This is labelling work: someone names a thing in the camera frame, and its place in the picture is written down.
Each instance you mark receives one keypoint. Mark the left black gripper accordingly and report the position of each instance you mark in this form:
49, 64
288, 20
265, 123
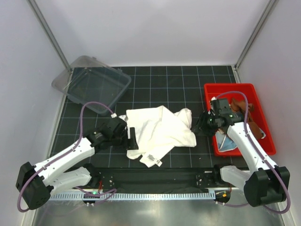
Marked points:
131, 142

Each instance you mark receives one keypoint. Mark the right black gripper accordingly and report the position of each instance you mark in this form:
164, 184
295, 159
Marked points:
201, 124

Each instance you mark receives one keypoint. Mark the white towel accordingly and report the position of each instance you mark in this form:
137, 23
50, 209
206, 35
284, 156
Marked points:
158, 131

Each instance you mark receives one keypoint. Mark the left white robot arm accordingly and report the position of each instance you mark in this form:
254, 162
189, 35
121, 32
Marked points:
37, 183

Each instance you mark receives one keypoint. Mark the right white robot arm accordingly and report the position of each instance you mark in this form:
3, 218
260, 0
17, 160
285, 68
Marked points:
265, 183

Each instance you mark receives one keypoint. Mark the blue white cloth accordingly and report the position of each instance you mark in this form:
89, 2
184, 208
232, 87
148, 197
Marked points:
225, 143

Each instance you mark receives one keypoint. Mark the brown towel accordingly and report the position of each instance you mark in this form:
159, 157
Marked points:
239, 107

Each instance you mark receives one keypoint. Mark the clear plastic container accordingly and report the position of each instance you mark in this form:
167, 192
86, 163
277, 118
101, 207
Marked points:
89, 80

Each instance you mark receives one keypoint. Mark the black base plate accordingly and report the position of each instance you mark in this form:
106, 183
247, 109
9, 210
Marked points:
155, 180

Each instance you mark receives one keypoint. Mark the slotted cable duct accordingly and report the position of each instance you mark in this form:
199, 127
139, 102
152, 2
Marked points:
80, 196

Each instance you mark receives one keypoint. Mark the right aluminium frame post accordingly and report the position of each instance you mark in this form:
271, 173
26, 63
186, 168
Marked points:
257, 29

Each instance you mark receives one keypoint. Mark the aluminium frame post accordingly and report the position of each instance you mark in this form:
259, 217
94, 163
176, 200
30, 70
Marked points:
47, 30
257, 29

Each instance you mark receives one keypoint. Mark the left aluminium frame post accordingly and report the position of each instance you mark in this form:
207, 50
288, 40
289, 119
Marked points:
47, 30

